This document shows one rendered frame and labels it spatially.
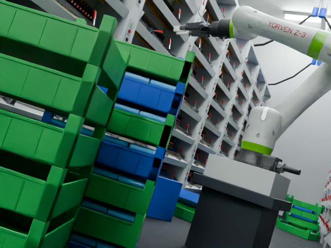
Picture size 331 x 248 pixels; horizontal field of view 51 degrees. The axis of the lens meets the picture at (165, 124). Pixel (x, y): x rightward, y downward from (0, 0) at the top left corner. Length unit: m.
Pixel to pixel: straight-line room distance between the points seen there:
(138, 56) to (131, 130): 0.18
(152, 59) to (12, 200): 0.46
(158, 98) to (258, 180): 0.62
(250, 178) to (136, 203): 0.60
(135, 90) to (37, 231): 0.41
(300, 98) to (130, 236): 1.04
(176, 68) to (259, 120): 0.65
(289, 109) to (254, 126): 0.24
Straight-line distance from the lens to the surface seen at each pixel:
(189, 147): 2.87
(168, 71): 0.84
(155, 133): 0.81
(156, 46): 1.99
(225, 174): 1.35
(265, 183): 1.30
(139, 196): 0.82
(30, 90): 0.56
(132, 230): 0.83
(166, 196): 1.78
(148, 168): 0.81
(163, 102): 0.82
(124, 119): 0.82
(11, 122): 0.56
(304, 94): 1.62
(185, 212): 2.04
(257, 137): 1.40
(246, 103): 4.31
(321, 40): 1.51
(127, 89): 0.83
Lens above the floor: 0.30
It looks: 5 degrees up
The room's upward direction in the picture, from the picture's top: 18 degrees clockwise
